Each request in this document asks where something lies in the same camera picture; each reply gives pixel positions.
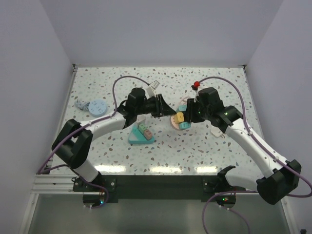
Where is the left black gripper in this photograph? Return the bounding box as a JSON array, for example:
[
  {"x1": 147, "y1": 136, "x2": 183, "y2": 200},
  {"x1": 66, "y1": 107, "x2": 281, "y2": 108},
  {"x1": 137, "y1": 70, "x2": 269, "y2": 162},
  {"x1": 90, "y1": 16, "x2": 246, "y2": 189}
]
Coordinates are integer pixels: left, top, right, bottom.
[{"x1": 135, "y1": 94, "x2": 175, "y2": 117}]

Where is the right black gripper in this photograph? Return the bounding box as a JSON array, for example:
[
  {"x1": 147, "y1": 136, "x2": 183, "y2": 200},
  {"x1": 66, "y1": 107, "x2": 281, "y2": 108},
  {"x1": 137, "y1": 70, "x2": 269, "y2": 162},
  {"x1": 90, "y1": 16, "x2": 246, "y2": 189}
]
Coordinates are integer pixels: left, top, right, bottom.
[{"x1": 184, "y1": 98, "x2": 212, "y2": 123}]

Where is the yellow plug adapter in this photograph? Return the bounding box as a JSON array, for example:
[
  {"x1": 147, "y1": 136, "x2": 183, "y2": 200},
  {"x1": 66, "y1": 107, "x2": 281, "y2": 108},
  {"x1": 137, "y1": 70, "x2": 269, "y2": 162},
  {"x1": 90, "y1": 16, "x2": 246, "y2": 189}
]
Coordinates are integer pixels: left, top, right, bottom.
[{"x1": 175, "y1": 112, "x2": 184, "y2": 123}]

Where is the pink round power strip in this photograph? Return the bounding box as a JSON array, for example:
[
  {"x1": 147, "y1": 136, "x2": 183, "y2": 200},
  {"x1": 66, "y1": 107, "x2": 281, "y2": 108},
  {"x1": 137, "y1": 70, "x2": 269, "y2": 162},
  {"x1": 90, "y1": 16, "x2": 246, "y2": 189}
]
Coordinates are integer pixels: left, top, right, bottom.
[{"x1": 170, "y1": 112, "x2": 190, "y2": 131}]

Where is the blue round power strip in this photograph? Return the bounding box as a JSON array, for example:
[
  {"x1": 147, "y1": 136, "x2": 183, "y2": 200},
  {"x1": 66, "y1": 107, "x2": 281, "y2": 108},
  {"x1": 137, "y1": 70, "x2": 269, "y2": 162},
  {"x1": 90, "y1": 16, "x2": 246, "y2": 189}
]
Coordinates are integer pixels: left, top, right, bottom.
[{"x1": 88, "y1": 99, "x2": 108, "y2": 117}]

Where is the blue cord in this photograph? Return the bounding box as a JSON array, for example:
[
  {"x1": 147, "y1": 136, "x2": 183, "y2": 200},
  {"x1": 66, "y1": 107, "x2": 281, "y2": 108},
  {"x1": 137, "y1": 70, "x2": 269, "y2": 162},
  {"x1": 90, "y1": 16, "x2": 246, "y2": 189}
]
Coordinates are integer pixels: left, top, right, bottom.
[{"x1": 74, "y1": 98, "x2": 90, "y2": 112}]

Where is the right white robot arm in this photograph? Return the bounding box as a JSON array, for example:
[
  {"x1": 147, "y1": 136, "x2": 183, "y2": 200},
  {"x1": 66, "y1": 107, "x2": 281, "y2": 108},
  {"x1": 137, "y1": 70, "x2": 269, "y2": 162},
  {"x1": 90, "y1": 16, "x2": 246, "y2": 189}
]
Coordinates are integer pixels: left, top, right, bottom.
[{"x1": 184, "y1": 85, "x2": 302, "y2": 205}]

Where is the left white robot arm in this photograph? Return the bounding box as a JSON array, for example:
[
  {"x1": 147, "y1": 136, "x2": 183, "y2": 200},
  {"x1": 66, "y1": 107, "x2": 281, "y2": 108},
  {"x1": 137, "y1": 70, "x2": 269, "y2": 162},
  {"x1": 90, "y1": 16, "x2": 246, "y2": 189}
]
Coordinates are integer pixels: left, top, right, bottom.
[{"x1": 51, "y1": 88, "x2": 176, "y2": 191}]

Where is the light green plug adapter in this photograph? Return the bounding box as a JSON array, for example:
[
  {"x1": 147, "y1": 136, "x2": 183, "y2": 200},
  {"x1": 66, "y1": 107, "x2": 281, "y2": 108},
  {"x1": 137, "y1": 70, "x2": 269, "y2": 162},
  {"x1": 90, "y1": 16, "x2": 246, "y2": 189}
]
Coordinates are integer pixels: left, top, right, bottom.
[{"x1": 138, "y1": 123, "x2": 148, "y2": 134}]

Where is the brownish pink plug adapter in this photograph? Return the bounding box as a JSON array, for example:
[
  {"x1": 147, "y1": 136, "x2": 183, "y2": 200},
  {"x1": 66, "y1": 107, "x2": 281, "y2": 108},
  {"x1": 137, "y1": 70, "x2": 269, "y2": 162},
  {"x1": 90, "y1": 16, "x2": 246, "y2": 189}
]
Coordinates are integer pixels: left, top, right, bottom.
[{"x1": 143, "y1": 129, "x2": 153, "y2": 140}]

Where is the teal triangular power strip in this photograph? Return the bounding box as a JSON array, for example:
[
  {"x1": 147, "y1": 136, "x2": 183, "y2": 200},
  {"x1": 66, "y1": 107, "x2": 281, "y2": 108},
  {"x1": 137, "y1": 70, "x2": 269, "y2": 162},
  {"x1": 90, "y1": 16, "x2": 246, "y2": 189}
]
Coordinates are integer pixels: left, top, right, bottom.
[{"x1": 128, "y1": 125, "x2": 155, "y2": 145}]

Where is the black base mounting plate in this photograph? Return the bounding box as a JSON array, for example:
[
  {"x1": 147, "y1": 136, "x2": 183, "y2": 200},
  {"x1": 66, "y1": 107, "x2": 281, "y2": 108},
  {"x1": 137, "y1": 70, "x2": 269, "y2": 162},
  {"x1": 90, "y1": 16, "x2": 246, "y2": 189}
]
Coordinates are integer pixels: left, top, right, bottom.
[{"x1": 72, "y1": 175, "x2": 241, "y2": 205}]

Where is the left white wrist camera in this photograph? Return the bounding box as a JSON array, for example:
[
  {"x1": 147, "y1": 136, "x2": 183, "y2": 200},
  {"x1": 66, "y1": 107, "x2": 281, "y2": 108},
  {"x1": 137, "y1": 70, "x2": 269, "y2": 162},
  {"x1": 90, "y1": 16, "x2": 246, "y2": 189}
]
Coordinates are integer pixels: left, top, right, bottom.
[{"x1": 146, "y1": 80, "x2": 160, "y2": 98}]

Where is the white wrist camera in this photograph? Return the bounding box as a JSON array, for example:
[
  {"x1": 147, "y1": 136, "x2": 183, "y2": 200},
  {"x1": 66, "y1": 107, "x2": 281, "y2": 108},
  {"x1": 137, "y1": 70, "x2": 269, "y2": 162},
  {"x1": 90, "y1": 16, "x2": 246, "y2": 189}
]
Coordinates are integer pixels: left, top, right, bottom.
[
  {"x1": 146, "y1": 80, "x2": 160, "y2": 98},
  {"x1": 191, "y1": 81, "x2": 200, "y2": 102}
]

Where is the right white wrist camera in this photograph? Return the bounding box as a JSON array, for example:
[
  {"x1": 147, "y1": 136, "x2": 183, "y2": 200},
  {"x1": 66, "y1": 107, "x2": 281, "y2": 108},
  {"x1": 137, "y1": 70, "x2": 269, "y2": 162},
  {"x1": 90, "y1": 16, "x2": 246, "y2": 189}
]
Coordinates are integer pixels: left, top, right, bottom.
[{"x1": 191, "y1": 81, "x2": 200, "y2": 102}]

